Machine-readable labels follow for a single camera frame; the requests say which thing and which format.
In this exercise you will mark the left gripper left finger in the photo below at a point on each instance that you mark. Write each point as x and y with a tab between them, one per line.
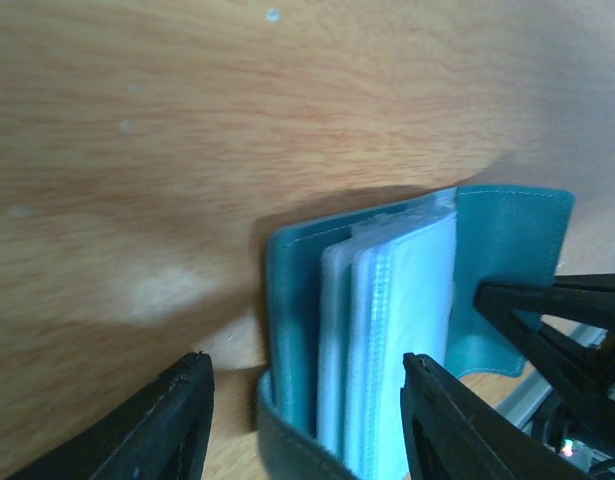
161	432

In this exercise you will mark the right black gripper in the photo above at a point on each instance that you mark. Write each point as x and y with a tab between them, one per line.
566	330

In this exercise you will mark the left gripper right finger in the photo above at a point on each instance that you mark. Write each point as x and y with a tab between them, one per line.
451	433

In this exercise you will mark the teal leather card holder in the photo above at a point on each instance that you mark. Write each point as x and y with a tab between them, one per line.
350	294

